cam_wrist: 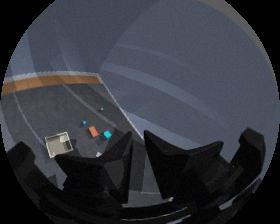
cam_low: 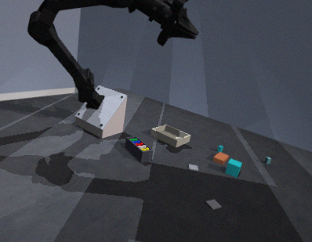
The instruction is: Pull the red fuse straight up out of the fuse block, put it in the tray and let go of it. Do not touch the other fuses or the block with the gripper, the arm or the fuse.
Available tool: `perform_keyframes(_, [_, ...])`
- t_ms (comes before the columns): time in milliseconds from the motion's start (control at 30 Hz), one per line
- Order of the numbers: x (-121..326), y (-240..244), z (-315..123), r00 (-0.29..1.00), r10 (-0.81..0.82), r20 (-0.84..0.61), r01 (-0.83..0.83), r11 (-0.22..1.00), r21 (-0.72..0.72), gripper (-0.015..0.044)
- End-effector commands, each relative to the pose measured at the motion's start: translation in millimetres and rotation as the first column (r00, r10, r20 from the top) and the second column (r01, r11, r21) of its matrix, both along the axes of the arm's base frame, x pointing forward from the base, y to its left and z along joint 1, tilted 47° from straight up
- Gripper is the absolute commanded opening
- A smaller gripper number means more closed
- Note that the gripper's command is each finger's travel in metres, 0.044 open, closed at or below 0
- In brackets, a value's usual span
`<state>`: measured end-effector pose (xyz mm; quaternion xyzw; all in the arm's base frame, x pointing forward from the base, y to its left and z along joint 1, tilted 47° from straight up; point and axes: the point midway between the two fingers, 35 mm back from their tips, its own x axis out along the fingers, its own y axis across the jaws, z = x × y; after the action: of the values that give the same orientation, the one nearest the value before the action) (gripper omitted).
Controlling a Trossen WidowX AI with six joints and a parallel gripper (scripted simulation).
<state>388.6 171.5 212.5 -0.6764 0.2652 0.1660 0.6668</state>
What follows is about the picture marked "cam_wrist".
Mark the orange block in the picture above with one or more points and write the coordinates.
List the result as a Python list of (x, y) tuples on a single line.
[(93, 132)]

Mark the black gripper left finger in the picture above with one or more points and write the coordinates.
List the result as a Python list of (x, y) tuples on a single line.
[(111, 168)]

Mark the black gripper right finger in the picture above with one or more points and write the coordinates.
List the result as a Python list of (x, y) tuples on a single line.
[(170, 163)]

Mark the white shallow tray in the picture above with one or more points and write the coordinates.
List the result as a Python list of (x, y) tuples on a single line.
[(58, 143)]

